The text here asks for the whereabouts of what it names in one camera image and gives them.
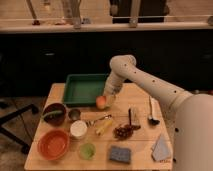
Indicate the blue sponge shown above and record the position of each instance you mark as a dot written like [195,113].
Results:
[119,154]

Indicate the white round container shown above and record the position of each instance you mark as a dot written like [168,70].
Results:
[78,129]

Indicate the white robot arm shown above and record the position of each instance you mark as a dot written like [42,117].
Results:
[193,138]

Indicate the orange red bowl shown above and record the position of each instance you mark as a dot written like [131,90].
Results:
[53,145]

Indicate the small metal cup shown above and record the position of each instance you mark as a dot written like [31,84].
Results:
[74,114]

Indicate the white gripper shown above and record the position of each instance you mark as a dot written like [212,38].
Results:
[110,91]

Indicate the bunch of dark grapes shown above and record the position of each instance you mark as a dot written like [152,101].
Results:
[125,132]

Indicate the green cucumber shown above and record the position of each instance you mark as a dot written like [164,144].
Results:
[52,113]

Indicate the green plastic tray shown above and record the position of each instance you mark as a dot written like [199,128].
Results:
[81,90]

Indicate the dark brown bowl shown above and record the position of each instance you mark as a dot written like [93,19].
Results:
[55,120]

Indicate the metal spoon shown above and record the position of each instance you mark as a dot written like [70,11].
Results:
[92,122]

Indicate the small green cup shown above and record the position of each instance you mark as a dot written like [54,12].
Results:
[87,151]

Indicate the grey folded cloth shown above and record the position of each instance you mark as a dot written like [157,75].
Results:
[160,149]

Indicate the red yellow apple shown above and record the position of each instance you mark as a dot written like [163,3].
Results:
[101,102]

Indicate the yellow banana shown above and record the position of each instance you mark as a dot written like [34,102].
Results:
[101,129]

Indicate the black office chair base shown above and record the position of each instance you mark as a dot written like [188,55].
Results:
[13,123]

